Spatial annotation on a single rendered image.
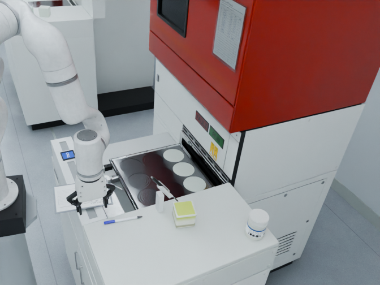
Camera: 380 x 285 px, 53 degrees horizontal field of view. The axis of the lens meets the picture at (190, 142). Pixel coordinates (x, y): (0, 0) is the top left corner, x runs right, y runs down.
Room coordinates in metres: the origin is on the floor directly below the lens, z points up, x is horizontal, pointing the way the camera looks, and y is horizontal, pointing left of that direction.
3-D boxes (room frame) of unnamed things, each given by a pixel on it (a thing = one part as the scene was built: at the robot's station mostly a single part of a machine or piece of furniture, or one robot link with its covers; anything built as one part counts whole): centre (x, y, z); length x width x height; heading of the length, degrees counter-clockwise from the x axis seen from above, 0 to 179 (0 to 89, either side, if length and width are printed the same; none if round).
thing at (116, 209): (1.14, 0.32, 0.87); 0.36 x 0.08 x 0.03; 31
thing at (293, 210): (1.75, -0.28, 0.41); 0.82 x 0.71 x 0.82; 31
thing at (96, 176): (0.95, 0.32, 1.18); 0.09 x 0.08 x 0.03; 121
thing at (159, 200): (1.02, 0.07, 1.03); 0.06 x 0.04 x 0.13; 121
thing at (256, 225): (0.95, -0.27, 1.01); 0.07 x 0.07 x 0.10
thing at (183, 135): (1.41, -0.07, 0.89); 0.44 x 0.02 x 0.10; 31
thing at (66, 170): (1.16, 0.45, 0.89); 0.55 x 0.09 x 0.14; 31
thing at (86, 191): (0.94, 0.32, 1.12); 0.10 x 0.07 x 0.11; 121
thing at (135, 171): (1.29, 0.11, 0.90); 0.34 x 0.34 x 0.01; 31
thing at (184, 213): (0.97, -0.01, 1.00); 0.07 x 0.07 x 0.07; 18
